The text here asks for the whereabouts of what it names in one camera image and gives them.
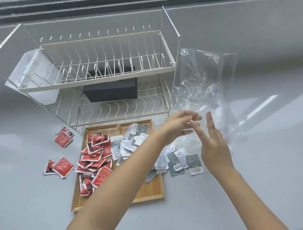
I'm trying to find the person's left hand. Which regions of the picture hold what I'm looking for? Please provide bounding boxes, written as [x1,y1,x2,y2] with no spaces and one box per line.
[156,110,203,145]

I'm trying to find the person's right hand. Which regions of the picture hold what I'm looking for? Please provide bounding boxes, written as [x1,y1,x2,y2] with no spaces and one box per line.
[189,111,235,176]

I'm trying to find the clear plastic bag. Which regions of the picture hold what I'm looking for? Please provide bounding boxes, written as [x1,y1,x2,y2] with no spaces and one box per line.
[171,48,238,142]
[175,92,248,146]

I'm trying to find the pile of grey sachets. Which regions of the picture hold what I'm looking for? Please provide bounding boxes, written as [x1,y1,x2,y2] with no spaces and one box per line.
[110,123,170,176]

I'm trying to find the wooden tray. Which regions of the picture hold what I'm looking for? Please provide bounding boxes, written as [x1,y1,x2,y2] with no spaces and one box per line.
[117,119,165,204]
[71,124,120,213]

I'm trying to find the pile of red sachets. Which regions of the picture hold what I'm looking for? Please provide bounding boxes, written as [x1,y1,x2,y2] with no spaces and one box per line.
[74,132,113,197]

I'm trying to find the person's left forearm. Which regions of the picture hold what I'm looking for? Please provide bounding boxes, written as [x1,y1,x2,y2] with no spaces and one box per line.
[66,131,169,230]

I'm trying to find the person's right forearm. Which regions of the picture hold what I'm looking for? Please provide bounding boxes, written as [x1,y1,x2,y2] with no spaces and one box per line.
[217,166,290,230]

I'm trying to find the black box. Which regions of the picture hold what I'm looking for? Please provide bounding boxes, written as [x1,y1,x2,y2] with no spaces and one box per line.
[83,67,138,103]

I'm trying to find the white plastic cutlery holder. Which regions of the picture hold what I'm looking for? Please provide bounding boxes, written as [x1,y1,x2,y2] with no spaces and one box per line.
[4,48,60,106]

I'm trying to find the white wire dish rack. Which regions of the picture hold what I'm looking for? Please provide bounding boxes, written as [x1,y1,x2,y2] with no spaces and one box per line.
[0,6,181,127]

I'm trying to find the dark window frame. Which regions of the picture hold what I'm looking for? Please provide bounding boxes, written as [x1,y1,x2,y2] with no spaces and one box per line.
[0,0,303,24]

